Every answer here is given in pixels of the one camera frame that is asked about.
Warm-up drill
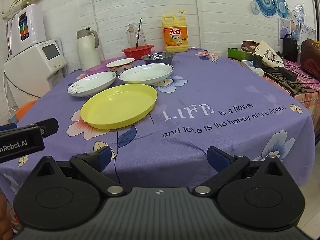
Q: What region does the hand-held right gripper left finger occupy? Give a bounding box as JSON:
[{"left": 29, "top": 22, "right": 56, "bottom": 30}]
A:
[{"left": 32, "top": 145, "right": 127, "bottom": 197}]

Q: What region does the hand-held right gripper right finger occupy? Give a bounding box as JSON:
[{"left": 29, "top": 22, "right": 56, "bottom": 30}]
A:
[{"left": 192, "top": 146, "right": 289, "bottom": 197}]

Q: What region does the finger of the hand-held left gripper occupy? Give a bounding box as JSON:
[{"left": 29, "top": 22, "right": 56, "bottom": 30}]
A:
[{"left": 32, "top": 117, "right": 59, "bottom": 138}]

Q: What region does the stainless steel bowl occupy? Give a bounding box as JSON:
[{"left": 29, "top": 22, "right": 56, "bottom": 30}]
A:
[{"left": 140, "top": 52, "right": 175, "bottom": 66}]

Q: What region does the orange stool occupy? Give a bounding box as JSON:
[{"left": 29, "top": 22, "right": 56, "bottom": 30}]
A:
[{"left": 10, "top": 99, "right": 39, "bottom": 127}]

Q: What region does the yellow plastic plate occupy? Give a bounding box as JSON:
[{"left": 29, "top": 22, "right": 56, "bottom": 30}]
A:
[{"left": 80, "top": 83, "right": 158, "bottom": 130}]

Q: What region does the white plate with leaf print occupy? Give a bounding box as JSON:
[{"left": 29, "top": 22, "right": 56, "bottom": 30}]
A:
[{"left": 67, "top": 71, "right": 117, "bottom": 97}]

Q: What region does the white countertop water dispenser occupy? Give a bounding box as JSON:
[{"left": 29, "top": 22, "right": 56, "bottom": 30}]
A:
[{"left": 3, "top": 37, "right": 67, "bottom": 108}]

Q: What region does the purple floral tablecloth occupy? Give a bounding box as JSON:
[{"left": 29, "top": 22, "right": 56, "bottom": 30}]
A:
[{"left": 0, "top": 47, "right": 316, "bottom": 220}]

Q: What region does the purple plastic container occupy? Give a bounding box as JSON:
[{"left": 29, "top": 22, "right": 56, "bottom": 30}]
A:
[{"left": 86, "top": 64, "right": 110, "bottom": 76}]

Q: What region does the white thermos jug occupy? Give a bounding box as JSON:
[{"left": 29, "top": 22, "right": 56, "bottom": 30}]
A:
[{"left": 76, "top": 27, "right": 101, "bottom": 71}]

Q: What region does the plain white oval plate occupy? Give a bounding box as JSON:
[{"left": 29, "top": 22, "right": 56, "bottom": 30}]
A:
[{"left": 118, "top": 63, "right": 174, "bottom": 85}]

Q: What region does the white bowl with red print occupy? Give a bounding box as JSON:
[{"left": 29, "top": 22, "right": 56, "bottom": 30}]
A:
[{"left": 106, "top": 58, "right": 135, "bottom": 74}]

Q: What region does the white and blue box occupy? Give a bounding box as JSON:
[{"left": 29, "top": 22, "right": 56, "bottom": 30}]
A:
[{"left": 241, "top": 59, "right": 265, "bottom": 77}]

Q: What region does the white water purifier with screen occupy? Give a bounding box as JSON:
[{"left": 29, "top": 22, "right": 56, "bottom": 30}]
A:
[{"left": 7, "top": 4, "right": 47, "bottom": 53}]

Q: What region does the black power adapter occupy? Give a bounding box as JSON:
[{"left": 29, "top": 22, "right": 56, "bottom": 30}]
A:
[{"left": 252, "top": 54, "right": 263, "bottom": 68}]

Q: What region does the green cardboard box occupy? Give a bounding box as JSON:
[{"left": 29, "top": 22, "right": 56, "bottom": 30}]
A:
[{"left": 228, "top": 47, "right": 255, "bottom": 61}]

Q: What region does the red plastic basket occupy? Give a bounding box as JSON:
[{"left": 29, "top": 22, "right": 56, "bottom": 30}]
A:
[{"left": 122, "top": 44, "right": 154, "bottom": 60}]

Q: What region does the black power brick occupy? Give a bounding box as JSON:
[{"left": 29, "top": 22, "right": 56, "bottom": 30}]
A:
[{"left": 277, "top": 66, "right": 297, "bottom": 81}]

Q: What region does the pink patterned cloth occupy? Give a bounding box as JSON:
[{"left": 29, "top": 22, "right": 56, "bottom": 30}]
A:
[{"left": 262, "top": 62, "right": 320, "bottom": 120}]

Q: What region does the beige tote bag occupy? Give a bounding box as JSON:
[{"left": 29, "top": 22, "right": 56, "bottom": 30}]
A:
[{"left": 241, "top": 39, "right": 285, "bottom": 68}]

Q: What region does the clear glass pitcher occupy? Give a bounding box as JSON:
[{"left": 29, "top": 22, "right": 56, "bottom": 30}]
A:
[{"left": 126, "top": 23, "right": 147, "bottom": 48}]

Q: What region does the black stirring stick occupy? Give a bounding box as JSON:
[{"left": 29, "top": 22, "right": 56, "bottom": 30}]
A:
[{"left": 135, "top": 18, "right": 142, "bottom": 49}]

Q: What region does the yellow detergent bottle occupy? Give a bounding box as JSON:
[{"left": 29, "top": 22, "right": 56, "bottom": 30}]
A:
[{"left": 162, "top": 10, "right": 189, "bottom": 53}]

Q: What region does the black speaker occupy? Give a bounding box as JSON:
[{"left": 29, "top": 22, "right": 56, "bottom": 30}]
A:
[{"left": 283, "top": 33, "right": 298, "bottom": 62}]

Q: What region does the brown bag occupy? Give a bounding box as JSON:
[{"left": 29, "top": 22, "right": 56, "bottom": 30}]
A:
[{"left": 299, "top": 39, "right": 320, "bottom": 79}]

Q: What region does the small blue paper fan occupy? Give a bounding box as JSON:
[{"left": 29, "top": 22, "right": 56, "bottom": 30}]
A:
[{"left": 275, "top": 0, "right": 290, "bottom": 18}]

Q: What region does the white wall cable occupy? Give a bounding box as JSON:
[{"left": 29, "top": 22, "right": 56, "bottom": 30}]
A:
[{"left": 91, "top": 0, "right": 98, "bottom": 28}]

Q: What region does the wall picture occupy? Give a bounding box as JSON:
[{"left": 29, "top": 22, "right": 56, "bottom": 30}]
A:
[{"left": 279, "top": 17, "right": 292, "bottom": 39}]

